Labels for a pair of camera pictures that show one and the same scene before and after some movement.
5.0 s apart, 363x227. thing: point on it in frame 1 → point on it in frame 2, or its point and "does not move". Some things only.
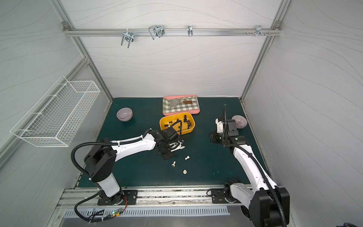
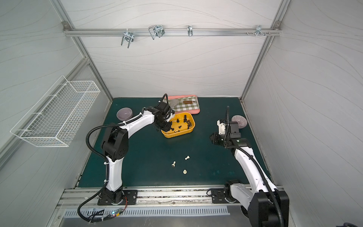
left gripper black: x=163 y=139 → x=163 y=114
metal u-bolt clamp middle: x=158 y=30 does not move
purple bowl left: x=124 y=114 does not move
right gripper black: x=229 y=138 does not move
